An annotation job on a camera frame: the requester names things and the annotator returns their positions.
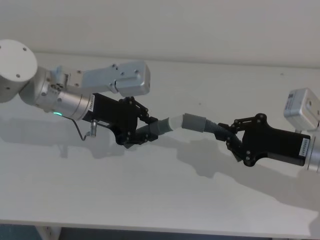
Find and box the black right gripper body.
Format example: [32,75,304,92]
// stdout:
[240,112,311,168]

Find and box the thin dark gripper cable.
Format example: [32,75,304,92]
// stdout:
[70,118,99,141]

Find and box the white table leg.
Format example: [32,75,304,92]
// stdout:
[37,225,62,240]

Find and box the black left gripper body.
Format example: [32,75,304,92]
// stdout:
[85,92,139,146]

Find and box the grey hose with white elbow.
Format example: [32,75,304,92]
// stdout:
[155,112,241,144]

